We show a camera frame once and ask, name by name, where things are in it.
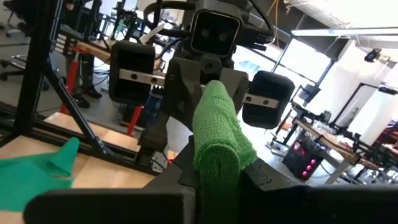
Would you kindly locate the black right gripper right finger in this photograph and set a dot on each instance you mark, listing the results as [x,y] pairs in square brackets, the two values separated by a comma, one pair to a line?
[311,208]

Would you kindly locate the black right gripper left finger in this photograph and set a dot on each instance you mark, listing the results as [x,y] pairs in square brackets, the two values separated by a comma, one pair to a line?
[124,208]

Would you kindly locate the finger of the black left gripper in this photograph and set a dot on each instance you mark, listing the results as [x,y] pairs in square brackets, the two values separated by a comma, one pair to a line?
[180,102]
[237,90]

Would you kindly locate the green woven bandage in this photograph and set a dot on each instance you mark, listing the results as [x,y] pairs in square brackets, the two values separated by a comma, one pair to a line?
[217,149]

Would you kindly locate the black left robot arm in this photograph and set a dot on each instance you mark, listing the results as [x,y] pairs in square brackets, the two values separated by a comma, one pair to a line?
[217,4]

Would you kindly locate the person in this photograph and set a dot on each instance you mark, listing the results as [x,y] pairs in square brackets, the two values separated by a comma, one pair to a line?
[88,74]

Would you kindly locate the wooden desk red legs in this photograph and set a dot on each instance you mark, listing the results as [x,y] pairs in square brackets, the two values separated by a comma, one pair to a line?
[93,49]

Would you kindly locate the red desk leg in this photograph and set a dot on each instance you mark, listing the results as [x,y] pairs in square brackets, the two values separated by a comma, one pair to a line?
[134,119]
[71,81]

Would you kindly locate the wooden desk white legs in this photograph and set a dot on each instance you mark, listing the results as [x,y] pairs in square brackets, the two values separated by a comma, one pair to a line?
[329,140]

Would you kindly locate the green flat elastic band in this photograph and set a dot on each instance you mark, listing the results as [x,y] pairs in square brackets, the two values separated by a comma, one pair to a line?
[28,177]

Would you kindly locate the black office chair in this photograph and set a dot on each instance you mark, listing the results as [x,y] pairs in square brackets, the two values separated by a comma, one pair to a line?
[12,67]

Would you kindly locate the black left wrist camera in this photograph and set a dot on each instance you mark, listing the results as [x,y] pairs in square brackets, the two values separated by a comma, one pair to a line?
[214,34]

